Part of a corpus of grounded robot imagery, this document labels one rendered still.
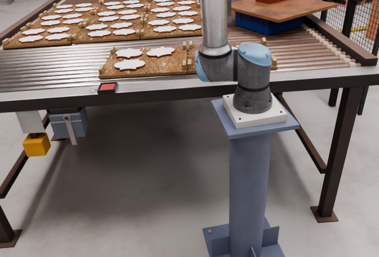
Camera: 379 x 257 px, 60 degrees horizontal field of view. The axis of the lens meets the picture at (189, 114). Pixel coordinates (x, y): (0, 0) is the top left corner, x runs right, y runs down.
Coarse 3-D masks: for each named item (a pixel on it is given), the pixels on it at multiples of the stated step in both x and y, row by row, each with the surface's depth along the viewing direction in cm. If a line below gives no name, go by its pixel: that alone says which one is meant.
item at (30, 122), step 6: (18, 114) 143; (24, 114) 143; (30, 114) 144; (36, 114) 144; (18, 120) 145; (24, 120) 145; (30, 120) 145; (36, 120) 145; (24, 126) 146; (30, 126) 147; (36, 126) 147; (42, 126) 147; (24, 132) 148; (30, 132) 148; (36, 132) 148
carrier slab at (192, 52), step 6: (246, 42) 178; (252, 42) 177; (258, 42) 176; (192, 48) 174; (198, 48) 173; (192, 54) 167; (192, 60) 160; (192, 66) 154; (276, 66) 148; (192, 72) 150
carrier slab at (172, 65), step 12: (132, 48) 179; (144, 48) 178; (180, 48) 175; (108, 60) 166; (120, 60) 165; (144, 60) 163; (156, 60) 162; (168, 60) 161; (180, 60) 160; (108, 72) 153; (120, 72) 152; (132, 72) 151; (144, 72) 150; (156, 72) 150; (168, 72) 149; (180, 72) 149
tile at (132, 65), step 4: (124, 60) 162; (128, 60) 161; (132, 60) 161; (136, 60) 161; (116, 64) 158; (120, 64) 157; (124, 64) 157; (128, 64) 157; (132, 64) 156; (136, 64) 156; (140, 64) 156; (144, 64) 156; (116, 68) 155; (120, 68) 153; (124, 68) 153; (128, 68) 153; (132, 68) 152; (136, 68) 154
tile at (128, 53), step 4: (128, 48) 176; (116, 52) 172; (120, 52) 172; (124, 52) 171; (128, 52) 171; (132, 52) 171; (136, 52) 170; (140, 52) 170; (116, 56) 167; (120, 56) 168; (124, 56) 167; (128, 56) 166; (132, 56) 167; (136, 56) 167
